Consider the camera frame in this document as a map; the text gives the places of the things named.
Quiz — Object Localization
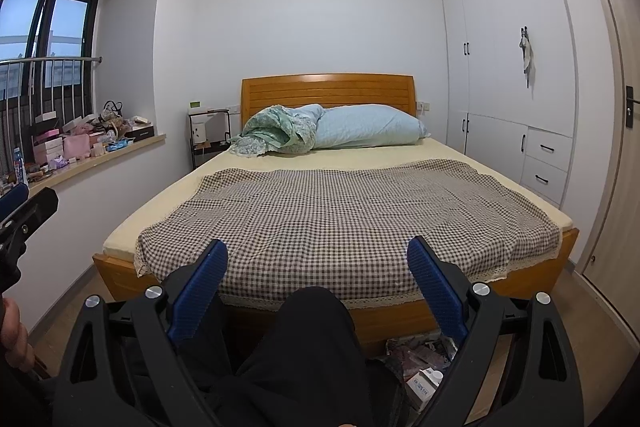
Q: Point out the white wardrobe drawer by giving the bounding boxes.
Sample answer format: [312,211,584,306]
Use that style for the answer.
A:
[525,127,573,172]
[520,154,568,198]

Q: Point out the green floral quilt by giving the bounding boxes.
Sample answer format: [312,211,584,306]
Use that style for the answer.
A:
[227,103,326,158]

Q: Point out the black door handle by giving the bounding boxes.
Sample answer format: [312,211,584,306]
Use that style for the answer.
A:
[625,84,640,130]

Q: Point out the person's left hand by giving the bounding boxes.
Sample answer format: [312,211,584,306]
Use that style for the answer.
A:
[0,294,36,375]

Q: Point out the purple wrapper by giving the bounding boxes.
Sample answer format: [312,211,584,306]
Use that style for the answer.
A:
[395,339,456,370]

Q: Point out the grey waste bin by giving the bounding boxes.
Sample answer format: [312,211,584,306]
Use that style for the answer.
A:
[382,332,501,415]

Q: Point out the metal window railing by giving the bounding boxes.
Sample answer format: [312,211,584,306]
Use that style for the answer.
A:
[0,55,103,168]

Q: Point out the black metal nightstand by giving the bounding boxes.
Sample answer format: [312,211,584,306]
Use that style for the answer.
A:
[187,107,232,170]

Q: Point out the wooden bed frame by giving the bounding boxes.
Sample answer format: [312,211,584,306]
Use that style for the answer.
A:
[92,73,581,358]

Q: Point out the light blue pillow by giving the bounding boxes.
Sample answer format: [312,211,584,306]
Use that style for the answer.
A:
[312,104,432,150]

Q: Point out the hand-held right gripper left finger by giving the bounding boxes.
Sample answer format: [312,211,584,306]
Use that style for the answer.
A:
[52,238,230,427]

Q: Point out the pale yellow mattress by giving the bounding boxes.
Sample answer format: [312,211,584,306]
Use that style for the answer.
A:
[102,136,575,258]

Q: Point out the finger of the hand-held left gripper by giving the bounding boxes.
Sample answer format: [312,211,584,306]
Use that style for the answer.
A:
[0,187,59,258]
[0,182,30,220]

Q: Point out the brown checked blanket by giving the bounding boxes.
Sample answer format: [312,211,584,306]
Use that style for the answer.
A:
[135,158,561,310]

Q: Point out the grey hanging cloth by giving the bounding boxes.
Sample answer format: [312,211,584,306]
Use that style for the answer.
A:
[517,26,535,88]

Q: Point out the white wardrobe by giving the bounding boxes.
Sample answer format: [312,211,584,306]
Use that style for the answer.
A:
[435,0,601,210]

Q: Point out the person's black trousers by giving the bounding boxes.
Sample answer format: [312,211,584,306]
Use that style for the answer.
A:
[175,285,401,427]

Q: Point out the pile of cosmetic boxes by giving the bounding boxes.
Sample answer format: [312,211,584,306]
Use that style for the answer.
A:
[0,99,156,188]

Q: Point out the beige windowsill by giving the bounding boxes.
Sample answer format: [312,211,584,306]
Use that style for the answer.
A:
[27,133,167,195]

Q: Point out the beige door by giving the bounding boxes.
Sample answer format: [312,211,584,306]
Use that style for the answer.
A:
[570,0,640,293]

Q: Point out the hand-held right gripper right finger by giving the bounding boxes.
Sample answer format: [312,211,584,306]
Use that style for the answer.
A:
[406,235,586,427]

